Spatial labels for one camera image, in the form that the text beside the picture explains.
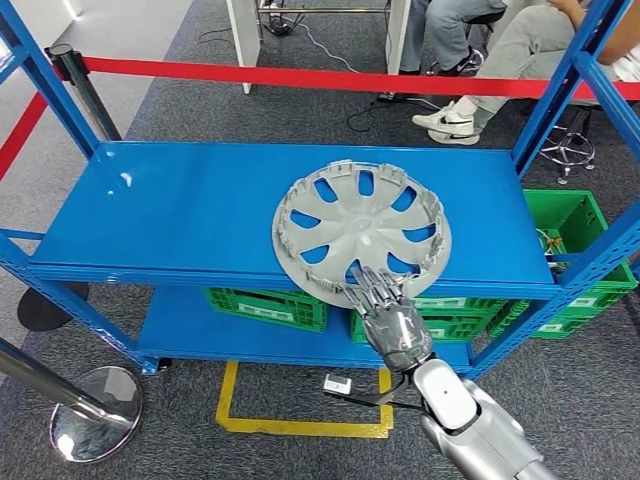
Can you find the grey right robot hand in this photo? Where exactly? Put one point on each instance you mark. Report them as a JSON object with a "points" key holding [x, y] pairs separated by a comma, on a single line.
{"points": [[395, 331]]}

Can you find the grey plastic wheel cover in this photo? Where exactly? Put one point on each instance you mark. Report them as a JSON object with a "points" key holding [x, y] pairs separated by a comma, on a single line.
{"points": [[360, 225]]}

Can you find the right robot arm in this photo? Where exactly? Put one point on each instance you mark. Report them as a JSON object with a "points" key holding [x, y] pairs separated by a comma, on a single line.
{"points": [[475, 437]]}

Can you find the blue metal shelf rack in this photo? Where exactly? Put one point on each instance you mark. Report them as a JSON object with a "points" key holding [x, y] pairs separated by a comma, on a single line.
{"points": [[175, 212]]}

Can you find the red barrier belt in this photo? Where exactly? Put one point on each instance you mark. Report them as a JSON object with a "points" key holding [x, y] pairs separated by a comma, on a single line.
{"points": [[23, 132], [300, 78]]}

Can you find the chrome stool base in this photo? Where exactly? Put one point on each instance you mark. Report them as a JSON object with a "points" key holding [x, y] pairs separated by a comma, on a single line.
{"points": [[567, 149]]}

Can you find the black chair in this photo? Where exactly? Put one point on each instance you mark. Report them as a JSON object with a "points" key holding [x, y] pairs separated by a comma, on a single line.
{"points": [[487, 18]]}

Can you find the power strip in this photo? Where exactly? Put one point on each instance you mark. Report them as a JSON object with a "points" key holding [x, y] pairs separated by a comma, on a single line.
{"points": [[278, 26]]}

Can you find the chrome stanchion post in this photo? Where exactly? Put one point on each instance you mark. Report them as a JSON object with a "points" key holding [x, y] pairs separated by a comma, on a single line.
{"points": [[95, 424]]}

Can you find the black stanchion post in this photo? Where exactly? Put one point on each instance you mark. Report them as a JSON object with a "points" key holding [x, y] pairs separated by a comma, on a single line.
{"points": [[82, 89]]}

